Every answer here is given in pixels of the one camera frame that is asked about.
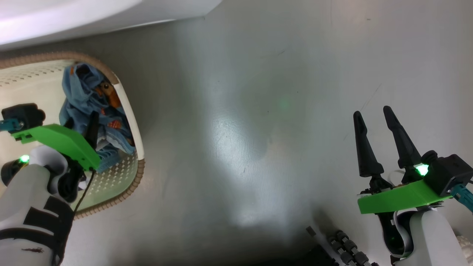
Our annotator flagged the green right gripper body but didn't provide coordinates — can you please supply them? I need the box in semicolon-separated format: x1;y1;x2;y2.
357;166;452;215

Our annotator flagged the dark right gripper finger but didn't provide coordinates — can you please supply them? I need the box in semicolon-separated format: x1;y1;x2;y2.
353;111;385;178
383;106;422;170

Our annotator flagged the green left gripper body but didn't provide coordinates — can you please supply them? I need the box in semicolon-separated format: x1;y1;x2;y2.
11;124;101;171

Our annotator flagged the blue printed denim garment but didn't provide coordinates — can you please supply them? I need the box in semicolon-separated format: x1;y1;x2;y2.
59;62;136;174

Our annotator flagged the cream basket with brown rim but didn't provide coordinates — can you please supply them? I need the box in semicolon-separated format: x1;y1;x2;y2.
0;51;146;220

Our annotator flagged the white front-load washing machine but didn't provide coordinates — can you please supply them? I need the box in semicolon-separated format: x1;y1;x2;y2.
0;0;223;51

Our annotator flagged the thin black left gripper cable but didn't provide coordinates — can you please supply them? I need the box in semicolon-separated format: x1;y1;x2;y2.
72;168;97;218

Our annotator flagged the teal left camera connector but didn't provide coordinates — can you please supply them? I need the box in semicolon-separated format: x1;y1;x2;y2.
0;119;19;133

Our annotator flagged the teal camera connector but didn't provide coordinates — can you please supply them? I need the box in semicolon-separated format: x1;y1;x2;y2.
0;119;19;133
449;184;473;214

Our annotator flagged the teal right camera connector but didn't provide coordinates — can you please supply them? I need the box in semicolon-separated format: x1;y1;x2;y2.
449;184;473;214

